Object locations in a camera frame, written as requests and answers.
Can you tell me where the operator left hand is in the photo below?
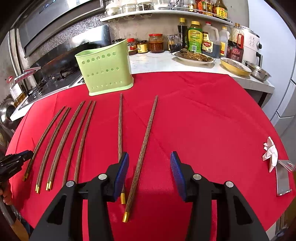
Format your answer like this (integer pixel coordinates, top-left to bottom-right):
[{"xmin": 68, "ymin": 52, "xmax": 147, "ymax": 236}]
[{"xmin": 0, "ymin": 181, "xmax": 13, "ymax": 205}]

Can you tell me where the wooden chopstick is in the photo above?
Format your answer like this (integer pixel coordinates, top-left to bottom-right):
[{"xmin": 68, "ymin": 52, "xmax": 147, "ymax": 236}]
[
  {"xmin": 122, "ymin": 95, "xmax": 158, "ymax": 223},
  {"xmin": 46, "ymin": 101, "xmax": 85, "ymax": 191},
  {"xmin": 117, "ymin": 93, "xmax": 126, "ymax": 204},
  {"xmin": 74, "ymin": 101, "xmax": 96, "ymax": 183},
  {"xmin": 62, "ymin": 101, "xmax": 92, "ymax": 186},
  {"xmin": 22, "ymin": 105, "xmax": 66, "ymax": 182},
  {"xmin": 35, "ymin": 107, "xmax": 72, "ymax": 194}
]

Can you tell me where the red tablecloth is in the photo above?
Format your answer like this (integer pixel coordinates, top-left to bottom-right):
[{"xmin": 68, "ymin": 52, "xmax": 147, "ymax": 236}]
[{"xmin": 8, "ymin": 72, "xmax": 295, "ymax": 240}]

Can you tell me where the white crumpled tissue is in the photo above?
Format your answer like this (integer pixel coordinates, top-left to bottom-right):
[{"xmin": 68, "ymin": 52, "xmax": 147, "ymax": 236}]
[{"xmin": 262, "ymin": 137, "xmax": 278, "ymax": 173}]

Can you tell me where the black gas stove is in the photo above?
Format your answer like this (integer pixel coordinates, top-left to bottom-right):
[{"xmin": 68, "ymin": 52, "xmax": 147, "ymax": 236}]
[{"xmin": 20, "ymin": 40, "xmax": 111, "ymax": 108}]

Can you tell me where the green perforated utensil holder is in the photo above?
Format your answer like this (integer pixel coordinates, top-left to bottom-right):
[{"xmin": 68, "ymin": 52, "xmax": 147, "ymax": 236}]
[{"xmin": 75, "ymin": 40, "xmax": 134, "ymax": 96}]

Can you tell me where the yellow ceramic bowl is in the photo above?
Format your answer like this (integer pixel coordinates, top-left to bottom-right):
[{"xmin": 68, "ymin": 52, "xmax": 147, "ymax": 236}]
[{"xmin": 220, "ymin": 57, "xmax": 252, "ymax": 76}]

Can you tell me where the stainless steel bowl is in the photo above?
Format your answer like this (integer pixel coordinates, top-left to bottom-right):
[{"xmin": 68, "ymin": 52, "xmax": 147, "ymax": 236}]
[{"xmin": 245, "ymin": 61, "xmax": 271, "ymax": 82}]

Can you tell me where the white plate with food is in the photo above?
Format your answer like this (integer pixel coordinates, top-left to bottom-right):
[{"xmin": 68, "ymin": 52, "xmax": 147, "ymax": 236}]
[{"xmin": 172, "ymin": 48, "xmax": 215, "ymax": 65}]

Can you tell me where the steel range hood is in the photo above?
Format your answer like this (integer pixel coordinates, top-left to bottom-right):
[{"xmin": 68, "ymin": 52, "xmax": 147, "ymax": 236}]
[{"xmin": 16, "ymin": 1, "xmax": 106, "ymax": 57}]

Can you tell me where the red lid small jar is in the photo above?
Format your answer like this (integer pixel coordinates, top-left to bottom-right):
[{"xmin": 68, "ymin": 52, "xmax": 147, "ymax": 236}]
[{"xmin": 127, "ymin": 38, "xmax": 137, "ymax": 56}]

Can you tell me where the large jug dark vinegar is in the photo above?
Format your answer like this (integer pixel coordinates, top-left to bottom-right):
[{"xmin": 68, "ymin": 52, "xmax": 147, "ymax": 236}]
[{"xmin": 202, "ymin": 22, "xmax": 221, "ymax": 58}]

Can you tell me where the yellow label small jar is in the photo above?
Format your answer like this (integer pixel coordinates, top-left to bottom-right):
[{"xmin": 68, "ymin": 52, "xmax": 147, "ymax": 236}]
[{"xmin": 137, "ymin": 40, "xmax": 149, "ymax": 54}]

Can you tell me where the red lid chili jar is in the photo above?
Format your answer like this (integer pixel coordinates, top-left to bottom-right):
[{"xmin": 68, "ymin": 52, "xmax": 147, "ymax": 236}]
[{"xmin": 149, "ymin": 34, "xmax": 164, "ymax": 53}]

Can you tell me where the white electric cooker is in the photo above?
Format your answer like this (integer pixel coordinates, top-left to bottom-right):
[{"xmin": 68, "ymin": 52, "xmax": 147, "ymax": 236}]
[{"xmin": 240, "ymin": 26, "xmax": 263, "ymax": 67}]

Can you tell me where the clear oil bottle yellow cap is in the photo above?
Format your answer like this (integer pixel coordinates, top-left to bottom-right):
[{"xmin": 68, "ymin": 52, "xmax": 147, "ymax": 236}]
[{"xmin": 219, "ymin": 26, "xmax": 230, "ymax": 57}]

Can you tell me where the green label sauce bottle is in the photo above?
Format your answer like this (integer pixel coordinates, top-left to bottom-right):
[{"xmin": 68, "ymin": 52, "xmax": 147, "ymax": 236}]
[{"xmin": 188, "ymin": 21, "xmax": 203, "ymax": 53}]

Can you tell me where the dark soy sauce bottle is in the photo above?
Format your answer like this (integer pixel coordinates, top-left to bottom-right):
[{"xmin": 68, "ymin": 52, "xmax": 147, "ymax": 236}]
[{"xmin": 178, "ymin": 18, "xmax": 188, "ymax": 48}]

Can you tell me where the metal bracket on table edge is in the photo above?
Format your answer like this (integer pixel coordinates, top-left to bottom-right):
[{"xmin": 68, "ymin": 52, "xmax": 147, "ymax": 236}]
[{"xmin": 275, "ymin": 160, "xmax": 295, "ymax": 196}]

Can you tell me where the red handled dark sauce jug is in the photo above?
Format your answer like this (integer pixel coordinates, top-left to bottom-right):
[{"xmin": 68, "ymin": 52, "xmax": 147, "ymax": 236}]
[{"xmin": 226, "ymin": 23, "xmax": 244, "ymax": 63}]

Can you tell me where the white wall shelf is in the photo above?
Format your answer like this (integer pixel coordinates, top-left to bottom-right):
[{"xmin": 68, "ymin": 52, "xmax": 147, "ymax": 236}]
[{"xmin": 100, "ymin": 6, "xmax": 234, "ymax": 26}]

